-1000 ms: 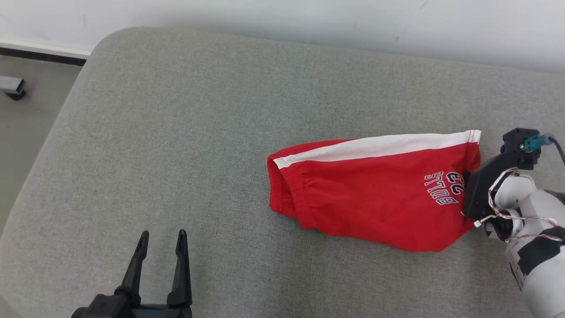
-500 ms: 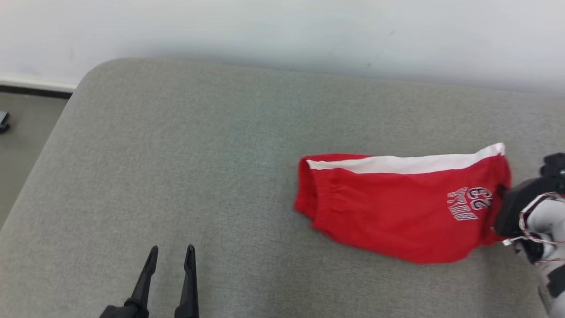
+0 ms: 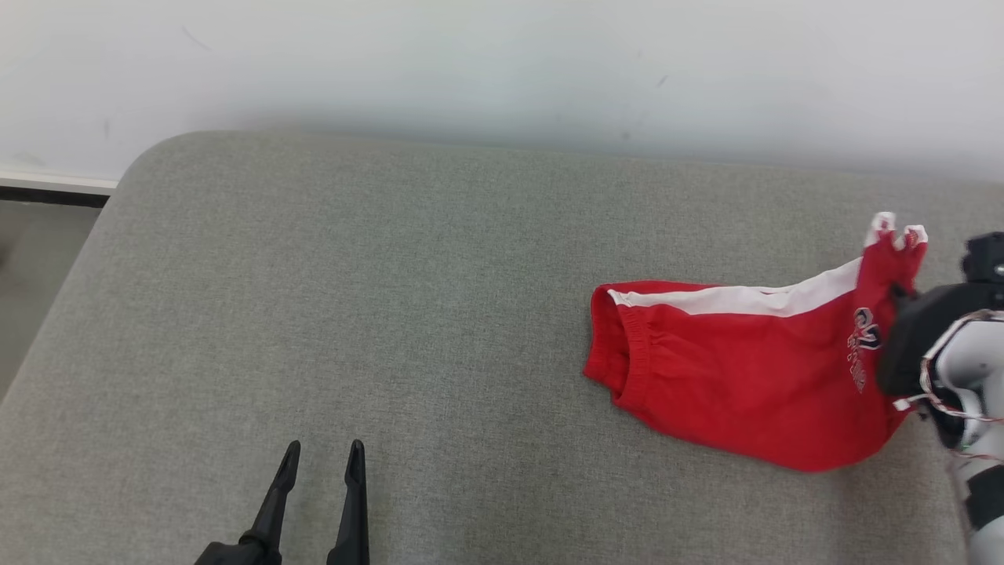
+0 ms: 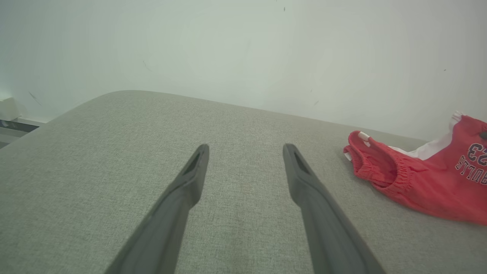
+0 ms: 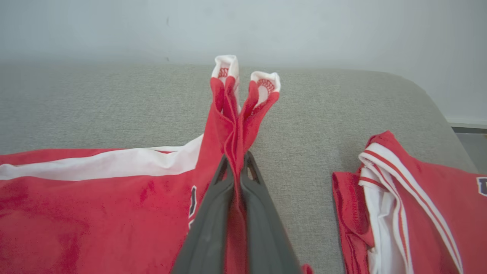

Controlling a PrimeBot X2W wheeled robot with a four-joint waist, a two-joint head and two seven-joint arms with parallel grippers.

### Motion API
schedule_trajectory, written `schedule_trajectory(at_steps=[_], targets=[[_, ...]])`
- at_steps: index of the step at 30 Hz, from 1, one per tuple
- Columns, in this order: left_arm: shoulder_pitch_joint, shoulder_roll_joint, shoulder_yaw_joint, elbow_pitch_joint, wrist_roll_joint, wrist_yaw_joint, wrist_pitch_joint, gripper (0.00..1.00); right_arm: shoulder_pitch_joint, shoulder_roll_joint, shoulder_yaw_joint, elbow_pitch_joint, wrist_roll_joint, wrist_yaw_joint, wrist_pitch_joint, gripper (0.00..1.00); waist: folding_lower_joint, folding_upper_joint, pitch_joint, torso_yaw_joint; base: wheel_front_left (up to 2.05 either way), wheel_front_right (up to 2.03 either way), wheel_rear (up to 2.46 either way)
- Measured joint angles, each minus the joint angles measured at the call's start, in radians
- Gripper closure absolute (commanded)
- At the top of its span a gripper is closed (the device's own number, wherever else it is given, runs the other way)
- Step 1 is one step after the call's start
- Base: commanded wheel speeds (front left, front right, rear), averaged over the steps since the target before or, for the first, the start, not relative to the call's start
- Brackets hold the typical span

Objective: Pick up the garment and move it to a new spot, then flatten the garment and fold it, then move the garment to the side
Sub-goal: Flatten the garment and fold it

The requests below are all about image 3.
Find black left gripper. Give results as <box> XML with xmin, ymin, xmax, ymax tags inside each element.
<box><xmin>195</xmin><ymin>439</ymin><xmax>369</xmax><ymax>565</ymax></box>

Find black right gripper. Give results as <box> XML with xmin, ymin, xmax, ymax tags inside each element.
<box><xmin>876</xmin><ymin>282</ymin><xmax>1004</xmax><ymax>397</ymax></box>

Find red shorts with white stripe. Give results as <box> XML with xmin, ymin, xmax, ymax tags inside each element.
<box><xmin>583</xmin><ymin>210</ymin><xmax>930</xmax><ymax>473</ymax></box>

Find grey fabric sofa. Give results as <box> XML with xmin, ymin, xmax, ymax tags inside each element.
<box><xmin>0</xmin><ymin>129</ymin><xmax>1004</xmax><ymax>565</ymax></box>

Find red white braided cable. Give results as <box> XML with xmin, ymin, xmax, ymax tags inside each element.
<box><xmin>894</xmin><ymin>310</ymin><xmax>1004</xmax><ymax>460</ymax></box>

